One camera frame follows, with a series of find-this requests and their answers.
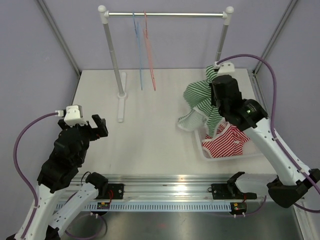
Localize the blue wire hanger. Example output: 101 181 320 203
132 11 143 90

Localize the green striped tank top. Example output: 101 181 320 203
177 65 223 138

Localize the pink wire hanger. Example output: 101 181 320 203
143 11 157 91

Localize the red striped tank top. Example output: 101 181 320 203
201 121 250 159

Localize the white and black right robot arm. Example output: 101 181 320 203
210 74 320 208

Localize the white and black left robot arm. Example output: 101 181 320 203
8 114 109 240

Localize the white plastic basket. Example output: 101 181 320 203
194 127 263 162

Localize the white and silver clothes rack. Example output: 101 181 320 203
98 5 234 123

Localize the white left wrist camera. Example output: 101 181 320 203
55 104 87 127

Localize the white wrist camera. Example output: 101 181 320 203
213 62 235 77
55 104 87 127

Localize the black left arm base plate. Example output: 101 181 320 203
95 183 125 200

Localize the left aluminium frame post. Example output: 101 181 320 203
34 0 82 79

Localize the aluminium frame post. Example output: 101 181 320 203
252 0 300 76
34 0 82 79

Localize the white slotted cable duct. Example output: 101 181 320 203
80 201 231 212

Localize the aluminium mounting rail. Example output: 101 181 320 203
33 173 306 202

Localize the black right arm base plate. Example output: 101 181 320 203
207 183 258 200

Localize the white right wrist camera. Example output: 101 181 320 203
213 62 235 77

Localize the right aluminium frame post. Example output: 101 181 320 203
252 0 300 76

